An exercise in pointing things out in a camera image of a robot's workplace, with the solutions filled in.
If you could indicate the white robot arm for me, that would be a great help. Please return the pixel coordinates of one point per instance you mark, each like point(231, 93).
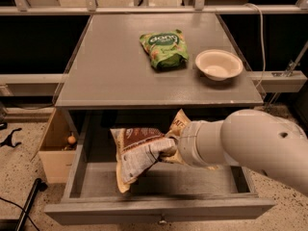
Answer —
point(252, 139)

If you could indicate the small orange ball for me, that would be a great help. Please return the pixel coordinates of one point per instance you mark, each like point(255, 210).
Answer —
point(71, 139)

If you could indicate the open grey top drawer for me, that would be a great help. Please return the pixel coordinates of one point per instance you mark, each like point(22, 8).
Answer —
point(167, 191)

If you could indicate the black clamp tool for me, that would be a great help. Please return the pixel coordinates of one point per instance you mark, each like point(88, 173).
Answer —
point(8, 141)

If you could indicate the grey cabinet with counter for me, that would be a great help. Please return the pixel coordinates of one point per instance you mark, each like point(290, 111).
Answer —
point(179, 87)

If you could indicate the white paper bowl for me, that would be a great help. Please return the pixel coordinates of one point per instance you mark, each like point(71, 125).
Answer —
point(219, 65)

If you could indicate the cardboard box on floor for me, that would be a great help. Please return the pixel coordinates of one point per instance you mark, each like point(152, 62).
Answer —
point(54, 150)

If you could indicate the green chip bag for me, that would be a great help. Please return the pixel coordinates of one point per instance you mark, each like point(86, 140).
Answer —
point(166, 49)

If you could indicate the black floor stand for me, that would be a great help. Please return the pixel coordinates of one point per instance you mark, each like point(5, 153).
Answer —
point(18, 224)

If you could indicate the metal railing frame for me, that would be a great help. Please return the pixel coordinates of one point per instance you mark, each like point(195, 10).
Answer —
point(154, 4)

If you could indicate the brown chip bag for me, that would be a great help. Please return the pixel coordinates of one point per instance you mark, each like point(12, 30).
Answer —
point(138, 149)

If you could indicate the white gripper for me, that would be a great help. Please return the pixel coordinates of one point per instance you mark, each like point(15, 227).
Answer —
point(187, 142)

